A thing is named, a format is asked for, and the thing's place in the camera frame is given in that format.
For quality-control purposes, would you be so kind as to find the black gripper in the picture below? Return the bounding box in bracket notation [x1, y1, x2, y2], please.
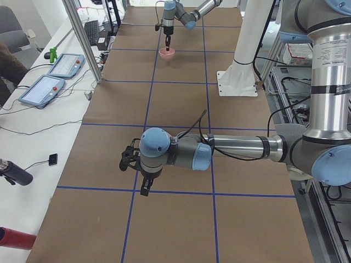
[140, 175, 155, 196]
[163, 26, 173, 51]

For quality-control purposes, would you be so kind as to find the pink bowl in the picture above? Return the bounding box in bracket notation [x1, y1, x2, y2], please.
[158, 47, 176, 60]

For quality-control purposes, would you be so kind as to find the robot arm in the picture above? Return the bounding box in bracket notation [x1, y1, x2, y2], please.
[139, 7, 292, 198]
[155, 0, 222, 51]

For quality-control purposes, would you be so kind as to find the black keyboard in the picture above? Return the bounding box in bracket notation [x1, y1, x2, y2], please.
[84, 20, 99, 46]

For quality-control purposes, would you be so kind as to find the brown paper table cover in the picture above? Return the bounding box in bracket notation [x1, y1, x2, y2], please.
[28, 7, 313, 262]

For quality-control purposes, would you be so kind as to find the small black square pad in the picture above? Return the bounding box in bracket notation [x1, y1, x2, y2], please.
[48, 153, 58, 166]

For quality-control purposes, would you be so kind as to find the far blue teach pendant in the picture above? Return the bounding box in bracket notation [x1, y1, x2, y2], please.
[48, 53, 85, 79]

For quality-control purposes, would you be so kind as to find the blue teach pendant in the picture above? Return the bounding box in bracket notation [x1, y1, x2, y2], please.
[18, 75, 65, 108]
[48, 53, 85, 79]

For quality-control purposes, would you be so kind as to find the green clamp tool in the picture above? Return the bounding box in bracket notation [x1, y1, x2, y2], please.
[49, 47, 57, 63]

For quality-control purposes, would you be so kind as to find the near blue teach pendant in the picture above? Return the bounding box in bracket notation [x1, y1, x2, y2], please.
[18, 75, 65, 108]

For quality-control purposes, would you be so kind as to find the red cylinder bottle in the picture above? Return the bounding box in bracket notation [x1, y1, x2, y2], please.
[1, 227, 37, 250]

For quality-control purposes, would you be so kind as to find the grey office chair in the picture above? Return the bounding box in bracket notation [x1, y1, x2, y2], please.
[1, 5, 30, 53]

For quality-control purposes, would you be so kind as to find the person in brown clothes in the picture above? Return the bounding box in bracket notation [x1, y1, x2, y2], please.
[0, 42, 28, 106]

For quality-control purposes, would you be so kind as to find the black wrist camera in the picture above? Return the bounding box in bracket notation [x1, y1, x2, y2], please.
[119, 138, 141, 171]

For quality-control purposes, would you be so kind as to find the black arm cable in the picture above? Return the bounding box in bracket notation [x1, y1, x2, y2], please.
[175, 109, 278, 161]

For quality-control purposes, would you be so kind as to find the white mount base plate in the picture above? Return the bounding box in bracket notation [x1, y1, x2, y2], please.
[216, 70, 258, 97]

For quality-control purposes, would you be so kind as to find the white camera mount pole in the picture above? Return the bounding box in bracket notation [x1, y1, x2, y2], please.
[233, 0, 275, 66]

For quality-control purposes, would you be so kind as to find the grey aluminium frame post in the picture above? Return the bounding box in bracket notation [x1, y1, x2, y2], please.
[62, 0, 103, 84]

